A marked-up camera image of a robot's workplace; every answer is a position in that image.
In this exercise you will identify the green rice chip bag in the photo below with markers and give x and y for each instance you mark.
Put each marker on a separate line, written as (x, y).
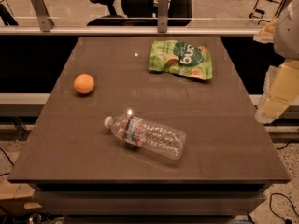
(181, 58)

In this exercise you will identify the wooden stool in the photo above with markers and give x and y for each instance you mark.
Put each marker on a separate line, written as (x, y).
(266, 10)

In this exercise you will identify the left metal railing bracket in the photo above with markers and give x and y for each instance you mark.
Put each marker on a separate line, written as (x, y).
(44, 20)

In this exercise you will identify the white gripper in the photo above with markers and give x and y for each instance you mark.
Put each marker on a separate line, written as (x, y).
(288, 36)

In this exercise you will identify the orange fruit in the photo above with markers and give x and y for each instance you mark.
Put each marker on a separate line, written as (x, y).
(84, 83)

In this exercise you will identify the middle metal railing bracket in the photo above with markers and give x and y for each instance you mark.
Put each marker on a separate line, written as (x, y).
(162, 16)

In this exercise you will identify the black office chair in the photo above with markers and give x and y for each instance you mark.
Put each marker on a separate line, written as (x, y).
(143, 13)

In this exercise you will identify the clear plastic water bottle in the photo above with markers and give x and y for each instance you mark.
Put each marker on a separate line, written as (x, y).
(152, 136)

